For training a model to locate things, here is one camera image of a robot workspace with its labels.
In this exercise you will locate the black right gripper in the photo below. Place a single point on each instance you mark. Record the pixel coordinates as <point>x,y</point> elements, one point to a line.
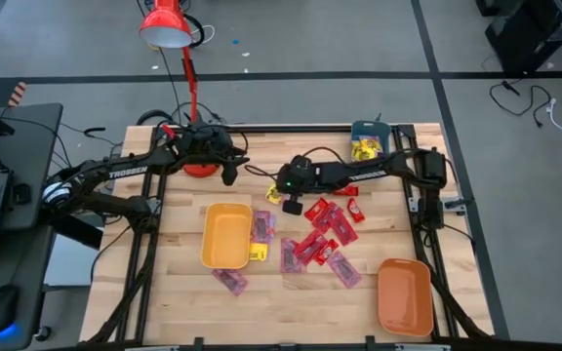
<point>295,175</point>

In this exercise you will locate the small red KitKat bar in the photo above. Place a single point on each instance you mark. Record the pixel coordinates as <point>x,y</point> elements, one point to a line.
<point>316,209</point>
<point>349,191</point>
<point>326,251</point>
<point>355,210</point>

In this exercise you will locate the dark grey desk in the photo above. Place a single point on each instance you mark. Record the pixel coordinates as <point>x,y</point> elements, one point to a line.
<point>27,131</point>

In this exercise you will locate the yellow sour candy pack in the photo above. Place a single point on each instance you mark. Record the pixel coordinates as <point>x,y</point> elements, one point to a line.
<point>356,148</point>
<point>258,251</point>
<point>373,144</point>
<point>273,196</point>

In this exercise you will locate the yellow plastic bin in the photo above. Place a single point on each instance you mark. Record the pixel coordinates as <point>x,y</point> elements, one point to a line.
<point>226,239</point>

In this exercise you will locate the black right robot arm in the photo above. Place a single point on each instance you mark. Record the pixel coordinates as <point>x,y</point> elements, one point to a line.
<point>339,171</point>

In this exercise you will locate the long red candy pack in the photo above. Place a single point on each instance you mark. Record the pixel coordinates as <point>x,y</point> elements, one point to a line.
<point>309,247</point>
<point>327,220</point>
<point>344,228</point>

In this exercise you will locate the teal plastic bin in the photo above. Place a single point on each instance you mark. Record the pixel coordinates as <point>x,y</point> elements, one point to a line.
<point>371,128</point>

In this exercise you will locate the black computer mouse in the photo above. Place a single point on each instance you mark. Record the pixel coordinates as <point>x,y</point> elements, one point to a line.
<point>2,308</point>

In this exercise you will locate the black power adapter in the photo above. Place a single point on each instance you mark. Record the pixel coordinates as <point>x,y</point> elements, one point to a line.
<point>21,193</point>

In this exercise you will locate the pink candy pack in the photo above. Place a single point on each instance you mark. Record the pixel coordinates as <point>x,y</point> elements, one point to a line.
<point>343,268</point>
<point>261,227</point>
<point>230,281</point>
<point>288,256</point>

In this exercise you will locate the orange black striped block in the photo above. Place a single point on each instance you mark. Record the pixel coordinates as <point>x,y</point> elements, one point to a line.
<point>17,94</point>

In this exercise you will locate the orange plastic bin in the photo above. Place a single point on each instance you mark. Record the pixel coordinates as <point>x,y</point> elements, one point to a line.
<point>404,297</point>

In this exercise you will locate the black table clamp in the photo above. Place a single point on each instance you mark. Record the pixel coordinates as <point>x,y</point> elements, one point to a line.
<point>370,341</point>
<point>197,342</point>

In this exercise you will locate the black aluminium rig frame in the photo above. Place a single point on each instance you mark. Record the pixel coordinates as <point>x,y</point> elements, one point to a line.
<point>286,128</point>

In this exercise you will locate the black computer tower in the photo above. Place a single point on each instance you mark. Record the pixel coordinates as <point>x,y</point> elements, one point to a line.
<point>534,34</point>

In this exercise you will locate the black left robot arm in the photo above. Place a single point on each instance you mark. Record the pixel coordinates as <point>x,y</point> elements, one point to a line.
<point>130,171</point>

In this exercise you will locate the black desk caster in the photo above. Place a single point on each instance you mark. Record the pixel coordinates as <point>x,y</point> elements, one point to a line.
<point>42,334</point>

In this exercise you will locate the red desk lamp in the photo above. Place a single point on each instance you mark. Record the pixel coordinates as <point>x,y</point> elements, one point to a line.
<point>164,17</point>

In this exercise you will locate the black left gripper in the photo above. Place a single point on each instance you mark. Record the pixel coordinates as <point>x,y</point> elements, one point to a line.
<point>210,146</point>

